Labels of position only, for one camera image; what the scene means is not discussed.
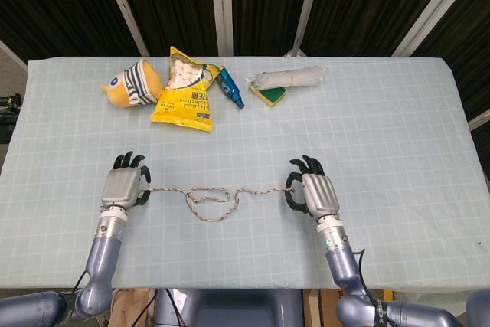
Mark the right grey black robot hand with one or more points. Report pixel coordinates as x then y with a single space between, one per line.
319 193

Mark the blue tube with cap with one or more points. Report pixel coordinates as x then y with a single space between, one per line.
230 87

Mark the yellow marshmallow bag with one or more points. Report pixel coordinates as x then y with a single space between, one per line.
183 106

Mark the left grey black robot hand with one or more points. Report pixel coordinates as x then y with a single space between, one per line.
120 187

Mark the blue-grey robot torso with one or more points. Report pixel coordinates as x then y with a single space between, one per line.
229 309

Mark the clear plastic straw bundle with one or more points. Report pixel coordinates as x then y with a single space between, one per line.
294 76

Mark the wooden table support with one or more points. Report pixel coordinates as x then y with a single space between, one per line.
321 308
130 309

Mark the yellow green sponge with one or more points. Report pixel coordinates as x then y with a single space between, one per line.
272 96

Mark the black equipment stand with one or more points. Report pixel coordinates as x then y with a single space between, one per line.
8 112

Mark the white frame post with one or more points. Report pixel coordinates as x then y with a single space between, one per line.
425 9
306 5
122 5
225 5

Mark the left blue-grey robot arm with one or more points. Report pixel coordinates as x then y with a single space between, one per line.
101 250

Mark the yellow plush toy striped hat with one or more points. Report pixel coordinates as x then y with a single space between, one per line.
122 89

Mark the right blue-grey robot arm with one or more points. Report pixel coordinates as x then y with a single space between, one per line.
344 265

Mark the light blue checked tablecloth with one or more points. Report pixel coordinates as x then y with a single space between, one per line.
344 151

